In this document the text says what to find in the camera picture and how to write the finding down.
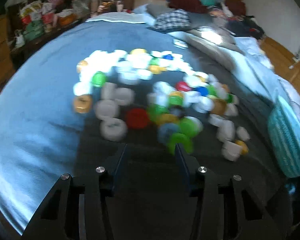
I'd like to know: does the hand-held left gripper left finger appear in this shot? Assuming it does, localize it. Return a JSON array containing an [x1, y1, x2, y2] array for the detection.
[[21, 144, 128, 240]]

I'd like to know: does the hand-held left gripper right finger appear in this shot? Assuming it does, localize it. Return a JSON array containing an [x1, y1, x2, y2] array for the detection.
[[175, 144, 288, 240]]

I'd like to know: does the pile of plastic bottle caps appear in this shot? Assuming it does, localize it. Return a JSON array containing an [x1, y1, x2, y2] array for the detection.
[[72, 48, 250, 162]]

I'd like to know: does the teal plastic basket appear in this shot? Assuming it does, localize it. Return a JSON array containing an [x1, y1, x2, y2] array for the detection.
[[267, 96, 300, 179]]

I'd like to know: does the blue bed sheet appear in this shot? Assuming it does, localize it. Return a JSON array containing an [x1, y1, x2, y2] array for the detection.
[[0, 19, 290, 235]]

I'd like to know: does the white quilt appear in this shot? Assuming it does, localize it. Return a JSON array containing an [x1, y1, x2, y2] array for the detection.
[[185, 26, 300, 120]]

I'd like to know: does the white folded sheet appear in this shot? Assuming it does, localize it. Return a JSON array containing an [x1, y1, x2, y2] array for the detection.
[[86, 12, 148, 24]]

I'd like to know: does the plaid cloth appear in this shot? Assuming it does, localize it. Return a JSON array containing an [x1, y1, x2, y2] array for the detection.
[[154, 9, 192, 33]]

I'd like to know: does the grey folded garment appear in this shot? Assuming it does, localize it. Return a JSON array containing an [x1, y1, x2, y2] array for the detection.
[[189, 12, 237, 45]]

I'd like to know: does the pile of clothes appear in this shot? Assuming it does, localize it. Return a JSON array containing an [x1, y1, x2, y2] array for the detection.
[[207, 0, 265, 40]]

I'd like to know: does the grey pillow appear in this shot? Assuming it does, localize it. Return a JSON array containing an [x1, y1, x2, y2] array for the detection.
[[134, 3, 177, 25]]

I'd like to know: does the cluttered shelf of packages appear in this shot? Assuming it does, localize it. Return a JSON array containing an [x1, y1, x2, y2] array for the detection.
[[5, 0, 90, 53]]

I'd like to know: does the dark red cloth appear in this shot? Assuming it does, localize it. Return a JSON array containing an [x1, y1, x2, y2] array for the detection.
[[167, 0, 208, 14]]

